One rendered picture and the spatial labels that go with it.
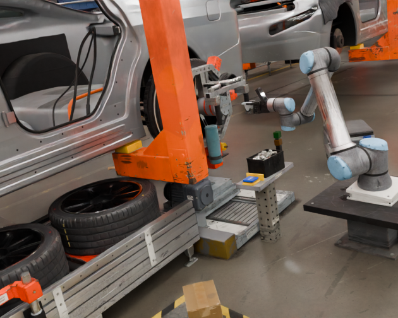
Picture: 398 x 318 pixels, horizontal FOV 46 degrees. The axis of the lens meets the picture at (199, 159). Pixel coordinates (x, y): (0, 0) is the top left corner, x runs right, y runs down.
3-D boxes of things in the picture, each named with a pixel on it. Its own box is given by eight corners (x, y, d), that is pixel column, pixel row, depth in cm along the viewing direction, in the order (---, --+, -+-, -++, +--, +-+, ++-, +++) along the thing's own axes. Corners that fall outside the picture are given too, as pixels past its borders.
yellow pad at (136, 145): (129, 146, 320) (127, 139, 319) (143, 147, 312) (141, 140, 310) (114, 153, 310) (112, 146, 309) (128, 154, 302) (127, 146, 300)
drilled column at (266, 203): (268, 233, 311) (260, 175, 299) (282, 236, 305) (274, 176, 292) (261, 240, 304) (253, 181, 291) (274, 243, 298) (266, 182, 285)
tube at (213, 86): (204, 88, 318) (201, 72, 315) (227, 86, 306) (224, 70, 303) (187, 93, 306) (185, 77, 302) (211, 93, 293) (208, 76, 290)
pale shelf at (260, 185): (271, 164, 315) (270, 160, 314) (294, 166, 304) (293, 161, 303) (235, 188, 284) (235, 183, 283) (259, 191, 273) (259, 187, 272)
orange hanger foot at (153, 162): (133, 166, 327) (122, 119, 317) (190, 173, 295) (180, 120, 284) (115, 175, 315) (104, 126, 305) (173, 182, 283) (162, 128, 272)
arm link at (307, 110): (340, 38, 264) (305, 112, 321) (321, 43, 261) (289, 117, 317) (351, 52, 259) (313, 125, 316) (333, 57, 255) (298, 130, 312)
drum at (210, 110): (208, 113, 334) (205, 93, 330) (233, 113, 320) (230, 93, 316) (196, 118, 324) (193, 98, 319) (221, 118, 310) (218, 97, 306)
